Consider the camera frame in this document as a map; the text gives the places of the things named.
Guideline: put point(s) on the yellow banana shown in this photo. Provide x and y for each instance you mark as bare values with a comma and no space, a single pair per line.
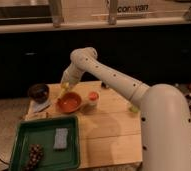
64,88

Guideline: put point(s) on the bunch of dark grapes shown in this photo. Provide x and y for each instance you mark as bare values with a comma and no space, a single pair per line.
35,156

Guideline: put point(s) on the white conovan sign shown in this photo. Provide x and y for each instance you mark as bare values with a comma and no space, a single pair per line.
132,6

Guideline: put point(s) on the grey knife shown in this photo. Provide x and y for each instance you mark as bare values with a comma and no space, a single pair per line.
40,107

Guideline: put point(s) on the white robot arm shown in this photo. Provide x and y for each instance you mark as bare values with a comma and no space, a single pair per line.
164,112

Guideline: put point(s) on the pale wooden utensil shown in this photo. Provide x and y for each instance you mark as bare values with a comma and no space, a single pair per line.
35,116

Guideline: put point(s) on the red orange bowl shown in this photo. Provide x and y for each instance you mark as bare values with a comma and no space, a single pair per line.
69,102

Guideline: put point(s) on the grey blue sponge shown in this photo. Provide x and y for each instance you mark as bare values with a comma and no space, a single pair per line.
60,141

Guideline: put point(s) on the green cup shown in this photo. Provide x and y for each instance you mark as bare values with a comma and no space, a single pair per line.
133,109

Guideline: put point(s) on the dark brown bowl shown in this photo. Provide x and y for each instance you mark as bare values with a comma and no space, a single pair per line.
39,92

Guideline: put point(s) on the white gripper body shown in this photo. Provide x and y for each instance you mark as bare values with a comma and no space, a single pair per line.
72,75

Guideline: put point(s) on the green plastic tray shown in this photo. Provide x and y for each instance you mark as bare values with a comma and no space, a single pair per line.
42,132

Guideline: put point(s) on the white cup red inside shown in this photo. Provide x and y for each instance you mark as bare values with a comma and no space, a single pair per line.
92,98

